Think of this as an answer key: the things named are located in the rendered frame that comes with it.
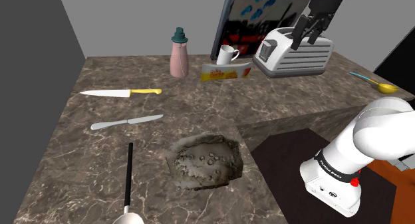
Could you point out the dark framed picture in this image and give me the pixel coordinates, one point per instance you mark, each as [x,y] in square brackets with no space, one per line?
[246,25]

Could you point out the dark robot stand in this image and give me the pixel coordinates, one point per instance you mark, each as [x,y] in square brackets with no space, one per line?
[285,165]

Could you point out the orange brown block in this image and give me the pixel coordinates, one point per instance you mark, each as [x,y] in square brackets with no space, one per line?
[403,187]

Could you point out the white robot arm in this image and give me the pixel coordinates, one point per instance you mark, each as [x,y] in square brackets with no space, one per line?
[337,166]

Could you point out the white mug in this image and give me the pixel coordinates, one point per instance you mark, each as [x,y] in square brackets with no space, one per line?
[225,54]

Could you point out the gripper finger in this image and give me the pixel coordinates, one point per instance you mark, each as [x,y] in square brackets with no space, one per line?
[300,30]
[317,32]

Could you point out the silver table knife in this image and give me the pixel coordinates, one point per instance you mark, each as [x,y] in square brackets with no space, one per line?
[123,122]

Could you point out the yellow white food packet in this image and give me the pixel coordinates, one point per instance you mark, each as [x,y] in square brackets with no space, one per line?
[223,72]

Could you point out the white toaster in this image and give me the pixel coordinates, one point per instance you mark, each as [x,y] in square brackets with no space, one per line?
[301,59]

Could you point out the pink bottle teal cap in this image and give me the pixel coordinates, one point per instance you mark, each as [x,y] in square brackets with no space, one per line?
[179,59]

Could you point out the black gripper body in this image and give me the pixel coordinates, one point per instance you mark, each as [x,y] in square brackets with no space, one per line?
[326,4]

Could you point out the grey stone bowl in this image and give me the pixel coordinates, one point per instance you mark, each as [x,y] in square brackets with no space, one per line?
[206,163]

